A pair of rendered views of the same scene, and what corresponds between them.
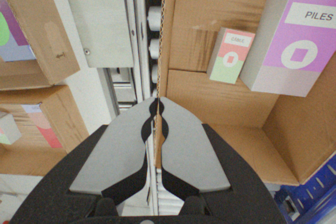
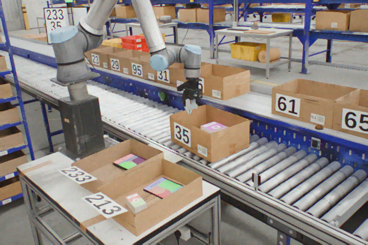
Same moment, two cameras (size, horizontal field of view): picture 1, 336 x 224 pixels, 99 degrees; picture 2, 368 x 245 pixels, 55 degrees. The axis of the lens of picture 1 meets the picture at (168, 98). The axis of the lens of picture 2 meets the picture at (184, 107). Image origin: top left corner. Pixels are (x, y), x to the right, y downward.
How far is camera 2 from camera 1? 2.01 m
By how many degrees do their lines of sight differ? 97
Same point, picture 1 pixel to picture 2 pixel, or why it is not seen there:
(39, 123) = (157, 191)
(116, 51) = (174, 158)
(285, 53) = (213, 128)
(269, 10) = not seen: hidden behind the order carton
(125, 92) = not seen: outside the picture
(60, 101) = (165, 168)
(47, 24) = (150, 155)
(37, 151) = (162, 217)
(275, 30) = (205, 128)
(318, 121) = (234, 122)
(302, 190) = (307, 143)
